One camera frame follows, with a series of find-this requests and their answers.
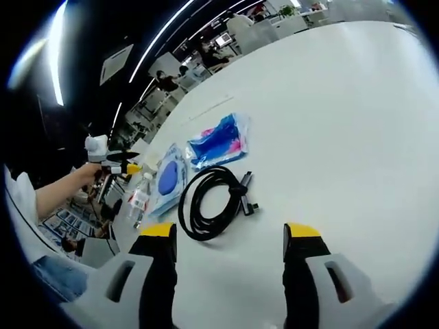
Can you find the person's left hand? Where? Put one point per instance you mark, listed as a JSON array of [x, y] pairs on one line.
[[90, 178]]

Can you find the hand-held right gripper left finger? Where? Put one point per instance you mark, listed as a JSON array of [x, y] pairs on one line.
[[159, 250]]

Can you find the person's white shirt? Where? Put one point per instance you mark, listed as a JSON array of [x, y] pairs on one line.
[[19, 195]]

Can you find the person's blue jeans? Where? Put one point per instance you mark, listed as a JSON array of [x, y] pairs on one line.
[[56, 277]]

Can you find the blue white plastic bag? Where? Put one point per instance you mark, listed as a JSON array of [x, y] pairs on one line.
[[219, 140]]

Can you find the clear packet with blue disc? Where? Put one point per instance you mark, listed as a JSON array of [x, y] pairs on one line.
[[168, 178]]

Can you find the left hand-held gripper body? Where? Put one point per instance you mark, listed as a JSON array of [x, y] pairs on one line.
[[96, 147]]

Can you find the white table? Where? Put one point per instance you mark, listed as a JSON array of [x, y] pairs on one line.
[[326, 137]]

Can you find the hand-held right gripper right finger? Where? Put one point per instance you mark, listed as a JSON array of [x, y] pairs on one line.
[[305, 250]]

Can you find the ceiling air vent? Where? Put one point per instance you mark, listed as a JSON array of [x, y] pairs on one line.
[[116, 63]]

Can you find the clear plastic water bottle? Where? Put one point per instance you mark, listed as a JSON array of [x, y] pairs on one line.
[[140, 200]]

